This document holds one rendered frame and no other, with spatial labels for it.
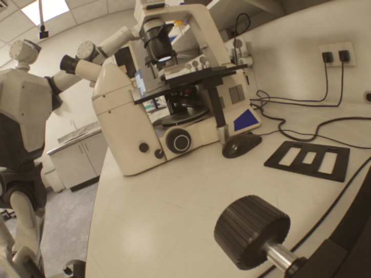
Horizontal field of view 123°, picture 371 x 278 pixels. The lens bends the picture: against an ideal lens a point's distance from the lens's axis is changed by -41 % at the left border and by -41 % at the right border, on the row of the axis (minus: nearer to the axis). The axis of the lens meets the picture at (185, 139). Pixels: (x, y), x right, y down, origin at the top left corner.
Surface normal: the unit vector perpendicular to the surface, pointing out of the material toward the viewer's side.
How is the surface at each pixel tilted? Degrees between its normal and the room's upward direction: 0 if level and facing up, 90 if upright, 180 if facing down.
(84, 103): 90
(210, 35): 90
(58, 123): 90
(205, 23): 90
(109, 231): 0
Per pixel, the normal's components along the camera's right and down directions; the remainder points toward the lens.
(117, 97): 0.36, 0.18
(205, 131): 0.05, 0.29
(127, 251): -0.29, -0.91
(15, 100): 0.84, 0.02
